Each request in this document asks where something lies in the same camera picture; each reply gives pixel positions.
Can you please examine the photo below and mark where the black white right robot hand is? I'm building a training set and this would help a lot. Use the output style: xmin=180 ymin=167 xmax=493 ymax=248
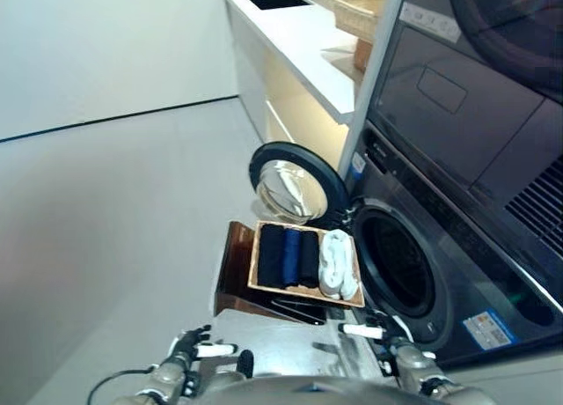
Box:
xmin=341 ymin=311 xmax=413 ymax=342

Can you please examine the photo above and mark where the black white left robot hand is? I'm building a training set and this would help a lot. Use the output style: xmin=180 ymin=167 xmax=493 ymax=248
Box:
xmin=169 ymin=324 xmax=239 ymax=370

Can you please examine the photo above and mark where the white garment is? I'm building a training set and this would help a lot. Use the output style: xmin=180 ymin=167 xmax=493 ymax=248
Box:
xmin=317 ymin=229 xmax=358 ymax=300

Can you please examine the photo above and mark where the small black garment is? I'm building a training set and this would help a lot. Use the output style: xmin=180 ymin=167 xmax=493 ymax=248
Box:
xmin=296 ymin=231 xmax=321 ymax=289

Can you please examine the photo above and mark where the blue garment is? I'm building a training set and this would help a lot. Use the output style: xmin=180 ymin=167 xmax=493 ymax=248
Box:
xmin=281 ymin=228 xmax=303 ymax=288

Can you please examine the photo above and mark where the round glass washing machine door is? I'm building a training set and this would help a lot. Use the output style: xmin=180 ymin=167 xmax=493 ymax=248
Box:
xmin=248 ymin=141 xmax=349 ymax=226

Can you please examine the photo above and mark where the rectangular wicker laundry basket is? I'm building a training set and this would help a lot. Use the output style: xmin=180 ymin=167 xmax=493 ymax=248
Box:
xmin=247 ymin=219 xmax=367 ymax=308

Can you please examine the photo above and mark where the grey robot torso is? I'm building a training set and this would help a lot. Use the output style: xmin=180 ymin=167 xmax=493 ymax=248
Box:
xmin=193 ymin=373 xmax=441 ymax=405

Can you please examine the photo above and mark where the brown glossy stool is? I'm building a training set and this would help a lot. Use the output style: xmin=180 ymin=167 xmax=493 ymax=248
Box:
xmin=214 ymin=219 xmax=329 ymax=327

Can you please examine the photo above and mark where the blue white energy label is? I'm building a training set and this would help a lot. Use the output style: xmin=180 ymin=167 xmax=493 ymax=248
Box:
xmin=461 ymin=314 xmax=514 ymax=350

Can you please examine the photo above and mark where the large black folded garment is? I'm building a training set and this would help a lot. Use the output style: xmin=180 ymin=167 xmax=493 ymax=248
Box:
xmin=257 ymin=225 xmax=288 ymax=288

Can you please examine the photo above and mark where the dark grey dryer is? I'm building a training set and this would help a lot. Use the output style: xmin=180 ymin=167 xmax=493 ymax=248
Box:
xmin=367 ymin=0 xmax=563 ymax=291

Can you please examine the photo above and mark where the white folded towel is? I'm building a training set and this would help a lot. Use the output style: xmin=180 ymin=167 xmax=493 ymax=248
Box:
xmin=320 ymin=43 xmax=366 ymax=68

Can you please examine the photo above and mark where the white counter cabinet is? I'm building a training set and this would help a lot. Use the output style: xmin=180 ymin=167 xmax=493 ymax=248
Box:
xmin=223 ymin=0 xmax=375 ymax=168

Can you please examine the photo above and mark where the large wicker tray basket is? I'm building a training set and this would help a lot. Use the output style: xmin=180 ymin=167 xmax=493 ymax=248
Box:
xmin=329 ymin=0 xmax=388 ymax=41

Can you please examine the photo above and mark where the black sink basin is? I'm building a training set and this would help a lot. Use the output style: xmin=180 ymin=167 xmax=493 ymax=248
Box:
xmin=245 ymin=0 xmax=311 ymax=11

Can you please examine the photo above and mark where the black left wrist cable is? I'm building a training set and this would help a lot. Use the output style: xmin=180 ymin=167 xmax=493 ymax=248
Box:
xmin=85 ymin=366 xmax=158 ymax=405

